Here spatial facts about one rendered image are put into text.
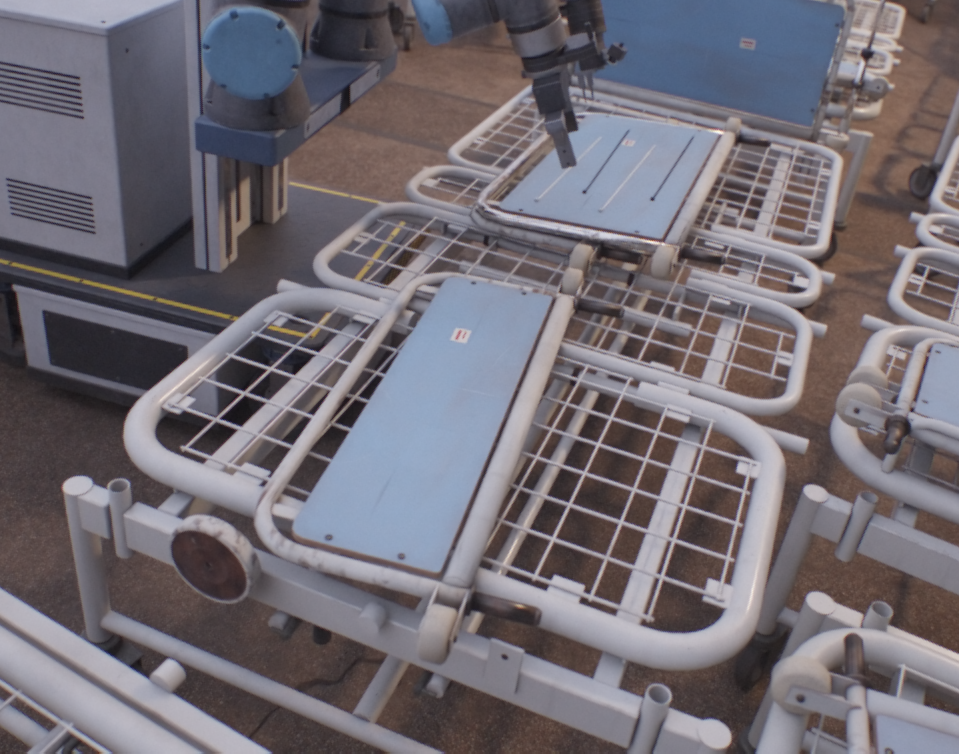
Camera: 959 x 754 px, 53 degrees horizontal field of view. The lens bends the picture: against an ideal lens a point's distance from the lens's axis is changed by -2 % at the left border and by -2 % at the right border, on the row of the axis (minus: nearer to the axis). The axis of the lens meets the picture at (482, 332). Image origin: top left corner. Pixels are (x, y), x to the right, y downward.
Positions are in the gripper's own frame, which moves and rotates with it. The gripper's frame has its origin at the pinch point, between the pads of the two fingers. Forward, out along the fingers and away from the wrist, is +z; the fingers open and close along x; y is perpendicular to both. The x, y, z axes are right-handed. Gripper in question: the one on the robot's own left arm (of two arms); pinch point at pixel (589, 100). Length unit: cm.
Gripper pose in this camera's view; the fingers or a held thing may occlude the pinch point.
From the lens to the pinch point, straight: 209.0
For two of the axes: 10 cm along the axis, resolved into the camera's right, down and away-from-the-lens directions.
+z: 2.2, 9.3, 2.8
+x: 3.9, -3.5, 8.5
